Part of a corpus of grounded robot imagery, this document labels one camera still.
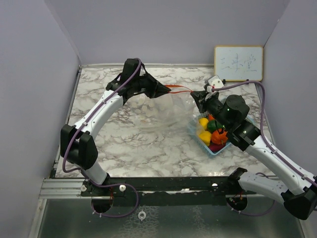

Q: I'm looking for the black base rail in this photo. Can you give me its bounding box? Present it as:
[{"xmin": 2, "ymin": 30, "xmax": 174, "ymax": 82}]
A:
[{"xmin": 81, "ymin": 176, "xmax": 258, "ymax": 206}]

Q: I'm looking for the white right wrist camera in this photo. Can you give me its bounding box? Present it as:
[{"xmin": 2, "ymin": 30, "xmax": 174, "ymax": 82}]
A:
[{"xmin": 204, "ymin": 75, "xmax": 224, "ymax": 93}]

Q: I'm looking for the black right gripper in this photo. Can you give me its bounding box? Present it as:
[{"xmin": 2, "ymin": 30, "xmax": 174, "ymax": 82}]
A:
[{"xmin": 191, "ymin": 90, "xmax": 231, "ymax": 130}]

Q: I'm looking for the yellow toy pepper upper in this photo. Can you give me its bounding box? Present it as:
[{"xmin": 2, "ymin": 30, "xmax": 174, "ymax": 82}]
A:
[{"xmin": 198, "ymin": 118, "xmax": 209, "ymax": 130}]

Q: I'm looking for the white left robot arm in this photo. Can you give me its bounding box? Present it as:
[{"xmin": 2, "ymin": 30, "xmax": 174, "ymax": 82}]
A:
[{"xmin": 60, "ymin": 58, "xmax": 171, "ymax": 196}]

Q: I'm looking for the light blue perforated basket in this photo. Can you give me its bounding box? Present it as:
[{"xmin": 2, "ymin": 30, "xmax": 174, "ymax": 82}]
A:
[{"xmin": 186, "ymin": 98, "xmax": 256, "ymax": 158}]

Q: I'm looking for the purple toy eggplant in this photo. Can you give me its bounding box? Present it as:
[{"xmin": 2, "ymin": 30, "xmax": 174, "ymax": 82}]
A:
[{"xmin": 209, "ymin": 143, "xmax": 226, "ymax": 153}]

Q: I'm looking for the small whiteboard with writing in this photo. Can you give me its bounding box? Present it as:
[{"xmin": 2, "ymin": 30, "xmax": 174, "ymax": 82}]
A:
[{"xmin": 214, "ymin": 46, "xmax": 264, "ymax": 82}]

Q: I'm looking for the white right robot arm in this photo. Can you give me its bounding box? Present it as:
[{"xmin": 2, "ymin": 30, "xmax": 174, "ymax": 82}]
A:
[{"xmin": 191, "ymin": 91, "xmax": 317, "ymax": 220}]

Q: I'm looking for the yellow toy pepper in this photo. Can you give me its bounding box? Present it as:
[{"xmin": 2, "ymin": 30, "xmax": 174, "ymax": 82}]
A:
[
  {"xmin": 198, "ymin": 118, "xmax": 209, "ymax": 130},
  {"xmin": 197, "ymin": 130, "xmax": 212, "ymax": 146}
]

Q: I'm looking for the yellow toy pepper lower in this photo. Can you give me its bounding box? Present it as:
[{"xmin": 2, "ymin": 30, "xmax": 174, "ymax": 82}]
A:
[{"xmin": 197, "ymin": 130, "xmax": 212, "ymax": 146}]

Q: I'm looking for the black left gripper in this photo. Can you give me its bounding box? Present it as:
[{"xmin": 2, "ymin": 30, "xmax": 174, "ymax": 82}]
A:
[{"xmin": 133, "ymin": 72, "xmax": 171, "ymax": 99}]

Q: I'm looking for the clear zip bag orange zipper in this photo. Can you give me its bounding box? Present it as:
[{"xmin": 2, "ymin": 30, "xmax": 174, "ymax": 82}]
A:
[{"xmin": 127, "ymin": 84, "xmax": 199, "ymax": 132}]

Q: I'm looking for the aluminium frame rail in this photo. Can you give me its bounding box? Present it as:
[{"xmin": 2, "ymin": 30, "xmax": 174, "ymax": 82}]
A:
[{"xmin": 39, "ymin": 178, "xmax": 84, "ymax": 199}]

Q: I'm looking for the orange toy pumpkin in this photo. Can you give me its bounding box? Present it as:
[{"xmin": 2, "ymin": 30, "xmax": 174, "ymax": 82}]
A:
[{"xmin": 211, "ymin": 129, "xmax": 228, "ymax": 144}]

